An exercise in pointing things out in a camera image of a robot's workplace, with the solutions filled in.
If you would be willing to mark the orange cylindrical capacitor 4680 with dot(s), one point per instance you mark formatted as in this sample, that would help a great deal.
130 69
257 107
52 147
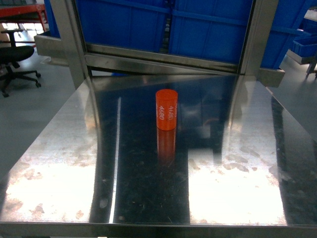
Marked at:
166 109

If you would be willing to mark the blue plastic bin left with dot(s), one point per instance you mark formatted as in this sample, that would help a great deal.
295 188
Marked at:
132 24

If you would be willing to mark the blue plastic bin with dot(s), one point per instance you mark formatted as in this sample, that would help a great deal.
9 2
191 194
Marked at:
132 24
209 29

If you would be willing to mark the blue plastic bin right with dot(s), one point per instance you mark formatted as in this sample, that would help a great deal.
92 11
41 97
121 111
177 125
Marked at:
209 29

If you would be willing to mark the black office chair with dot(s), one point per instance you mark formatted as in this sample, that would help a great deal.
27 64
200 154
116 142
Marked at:
11 56

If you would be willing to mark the stainless steel rack frame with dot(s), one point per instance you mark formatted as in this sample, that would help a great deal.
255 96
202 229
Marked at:
71 50

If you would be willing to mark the red metal table frame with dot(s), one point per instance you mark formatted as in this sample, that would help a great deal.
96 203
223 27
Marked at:
23 11

